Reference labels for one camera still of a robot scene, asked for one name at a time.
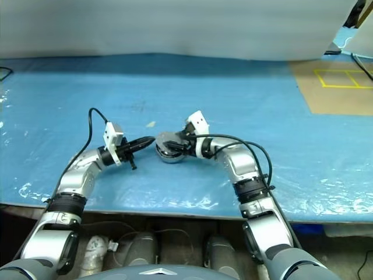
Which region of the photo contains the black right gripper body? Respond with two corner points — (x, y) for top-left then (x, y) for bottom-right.
(177, 122), (197, 155)

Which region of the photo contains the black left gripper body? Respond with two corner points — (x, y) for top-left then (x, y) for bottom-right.
(116, 139), (138, 172)

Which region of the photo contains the blue plastic table cover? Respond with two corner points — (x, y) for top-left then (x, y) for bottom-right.
(0, 52), (373, 224)

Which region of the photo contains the dark grey rounded leg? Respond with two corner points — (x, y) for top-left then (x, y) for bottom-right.
(128, 232), (160, 266)
(206, 234), (244, 275)

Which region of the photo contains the white wrapped bundle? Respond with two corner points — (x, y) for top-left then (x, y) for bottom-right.
(81, 236), (120, 278)

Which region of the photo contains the white foam backdrop sheet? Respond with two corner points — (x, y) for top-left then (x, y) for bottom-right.
(0, 0), (359, 62)

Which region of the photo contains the grey robot torso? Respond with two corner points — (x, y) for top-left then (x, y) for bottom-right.
(74, 264), (245, 280)

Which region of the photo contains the brown cardboard sheet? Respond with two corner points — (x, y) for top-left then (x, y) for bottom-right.
(288, 59), (373, 116)

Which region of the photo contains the small black device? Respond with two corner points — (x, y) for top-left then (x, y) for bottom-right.
(323, 42), (342, 55)

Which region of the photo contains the white panel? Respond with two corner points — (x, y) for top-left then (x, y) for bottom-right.
(349, 16), (373, 58)

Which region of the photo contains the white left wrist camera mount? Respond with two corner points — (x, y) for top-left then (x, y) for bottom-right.
(102, 121), (129, 167)

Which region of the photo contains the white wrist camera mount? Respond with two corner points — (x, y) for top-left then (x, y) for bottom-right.
(184, 110), (211, 160)
(102, 121), (129, 167)

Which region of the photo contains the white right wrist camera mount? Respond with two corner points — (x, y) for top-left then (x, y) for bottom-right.
(184, 110), (211, 160)

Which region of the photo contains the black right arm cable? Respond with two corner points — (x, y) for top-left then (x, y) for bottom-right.
(186, 133), (302, 249)

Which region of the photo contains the thin dark cable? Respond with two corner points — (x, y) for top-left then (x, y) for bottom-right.
(351, 52), (373, 81)

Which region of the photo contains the dark stand frame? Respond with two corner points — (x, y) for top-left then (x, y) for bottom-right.
(343, 0), (368, 29)

